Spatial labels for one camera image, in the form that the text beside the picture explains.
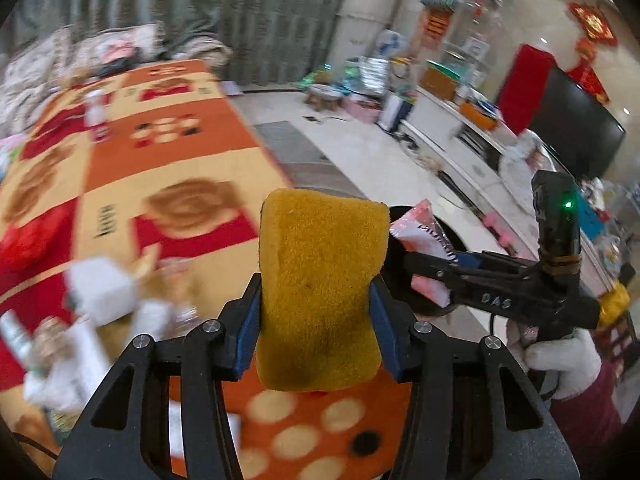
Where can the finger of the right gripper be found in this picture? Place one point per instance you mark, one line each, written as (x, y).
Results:
(464, 291)
(463, 264)

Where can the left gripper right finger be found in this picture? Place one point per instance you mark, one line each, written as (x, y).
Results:
(473, 413)

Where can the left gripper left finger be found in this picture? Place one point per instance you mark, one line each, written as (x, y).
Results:
(122, 433)

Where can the pink white snack wrapper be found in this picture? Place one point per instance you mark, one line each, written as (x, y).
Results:
(416, 229)

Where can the yellow sponge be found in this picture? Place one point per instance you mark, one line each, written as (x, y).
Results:
(318, 254)

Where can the green white tissue pack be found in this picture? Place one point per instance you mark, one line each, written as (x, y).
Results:
(101, 290)

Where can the red plastic bag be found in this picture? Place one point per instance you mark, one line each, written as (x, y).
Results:
(41, 243)

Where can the black trash bin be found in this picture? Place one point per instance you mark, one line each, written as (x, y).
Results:
(419, 249)

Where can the white gloved right hand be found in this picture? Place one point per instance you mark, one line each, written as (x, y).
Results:
(574, 358)

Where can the pink dumbbell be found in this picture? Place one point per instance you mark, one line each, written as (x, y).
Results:
(500, 231)

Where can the white tv cabinet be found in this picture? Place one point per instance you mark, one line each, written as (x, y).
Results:
(437, 129)

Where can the white dotted baby blanket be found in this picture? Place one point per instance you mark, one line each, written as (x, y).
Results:
(518, 165)

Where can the grey patterned rug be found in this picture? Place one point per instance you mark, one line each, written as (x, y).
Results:
(302, 161)

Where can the black flat television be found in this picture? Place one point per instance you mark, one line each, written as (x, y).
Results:
(582, 134)

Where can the silver foil bag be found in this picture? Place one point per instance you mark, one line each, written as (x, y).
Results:
(374, 74)

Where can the small round wooden stool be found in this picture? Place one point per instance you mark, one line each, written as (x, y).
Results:
(323, 97)

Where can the red cloth television cover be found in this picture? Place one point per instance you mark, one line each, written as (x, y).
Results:
(523, 88)

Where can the red orange rose blanket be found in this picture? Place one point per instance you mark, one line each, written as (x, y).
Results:
(181, 176)

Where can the red chinese knot decoration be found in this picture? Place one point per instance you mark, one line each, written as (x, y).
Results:
(596, 31)

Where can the green patterned curtain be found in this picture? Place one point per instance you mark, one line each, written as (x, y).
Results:
(272, 41)

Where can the white pink yogurt bottle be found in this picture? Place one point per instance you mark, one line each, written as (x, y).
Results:
(96, 121)

